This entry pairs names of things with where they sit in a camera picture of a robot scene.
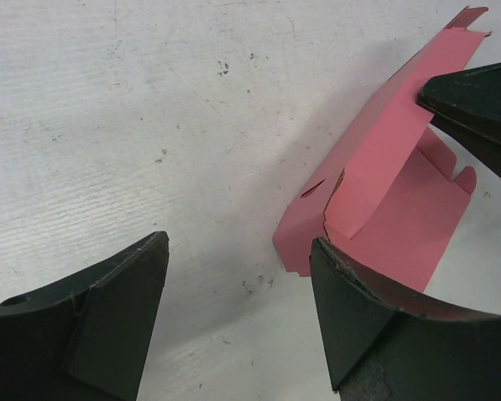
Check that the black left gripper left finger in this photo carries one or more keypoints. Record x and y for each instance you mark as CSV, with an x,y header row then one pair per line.
x,y
86,336

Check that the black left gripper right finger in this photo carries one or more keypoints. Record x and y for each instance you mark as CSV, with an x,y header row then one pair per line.
x,y
386,341

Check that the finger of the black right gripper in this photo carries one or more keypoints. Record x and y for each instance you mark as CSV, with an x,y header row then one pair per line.
x,y
466,105
484,149

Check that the pink paper box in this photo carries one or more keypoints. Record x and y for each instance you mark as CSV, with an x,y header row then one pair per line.
x,y
388,193

